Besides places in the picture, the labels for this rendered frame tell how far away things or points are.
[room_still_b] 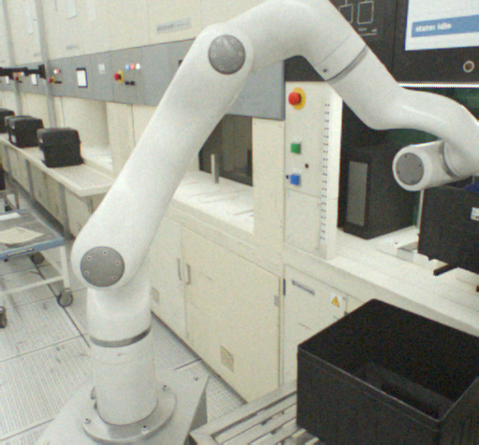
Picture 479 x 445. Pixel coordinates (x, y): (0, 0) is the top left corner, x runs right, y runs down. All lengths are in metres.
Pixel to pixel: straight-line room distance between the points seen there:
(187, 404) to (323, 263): 0.62
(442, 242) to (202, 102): 0.67
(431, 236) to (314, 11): 0.60
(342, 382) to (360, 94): 0.50
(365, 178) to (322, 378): 0.85
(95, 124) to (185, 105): 3.42
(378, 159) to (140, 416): 1.06
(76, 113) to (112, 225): 3.36
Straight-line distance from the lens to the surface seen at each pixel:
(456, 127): 0.85
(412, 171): 0.89
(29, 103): 5.55
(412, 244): 1.55
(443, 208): 1.13
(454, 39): 1.10
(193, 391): 1.08
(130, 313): 0.88
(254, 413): 1.02
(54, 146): 3.50
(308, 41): 0.81
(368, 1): 1.25
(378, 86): 0.84
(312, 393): 0.92
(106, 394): 0.97
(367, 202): 1.59
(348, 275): 1.37
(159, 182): 0.78
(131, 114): 2.64
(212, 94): 0.72
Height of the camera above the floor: 1.42
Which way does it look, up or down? 16 degrees down
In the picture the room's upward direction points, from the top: 1 degrees counter-clockwise
